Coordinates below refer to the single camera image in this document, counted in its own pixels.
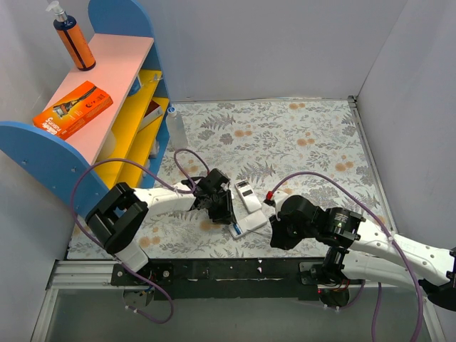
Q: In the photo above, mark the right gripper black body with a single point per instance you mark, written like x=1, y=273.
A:
x=279, y=235

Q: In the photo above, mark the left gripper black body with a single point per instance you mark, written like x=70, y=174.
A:
x=221, y=209

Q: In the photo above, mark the white slim remote control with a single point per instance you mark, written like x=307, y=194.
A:
x=247, y=196

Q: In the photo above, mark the metal tweezers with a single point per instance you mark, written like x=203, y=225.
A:
x=266, y=234

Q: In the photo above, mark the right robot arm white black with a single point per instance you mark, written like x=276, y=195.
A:
x=359, y=249

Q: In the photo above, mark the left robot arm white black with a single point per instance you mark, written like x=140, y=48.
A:
x=116, y=219

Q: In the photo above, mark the floral table mat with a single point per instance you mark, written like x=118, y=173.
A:
x=314, y=149

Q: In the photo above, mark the clear plastic bottle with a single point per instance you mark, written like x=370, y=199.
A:
x=176, y=129

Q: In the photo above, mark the blue pink yellow shelf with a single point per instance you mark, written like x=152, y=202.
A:
x=93, y=121

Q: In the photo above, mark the white box on shelf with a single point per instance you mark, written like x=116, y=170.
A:
x=154, y=111

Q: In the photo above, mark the white jar under shelf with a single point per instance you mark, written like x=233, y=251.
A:
x=107, y=148

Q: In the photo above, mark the orange razor box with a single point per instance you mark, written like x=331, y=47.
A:
x=69, y=114

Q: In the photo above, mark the orange pump bottle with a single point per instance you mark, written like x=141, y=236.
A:
x=72, y=37

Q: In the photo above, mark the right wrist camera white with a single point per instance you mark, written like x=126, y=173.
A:
x=276, y=199

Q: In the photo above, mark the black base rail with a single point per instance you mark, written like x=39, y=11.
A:
x=270, y=278

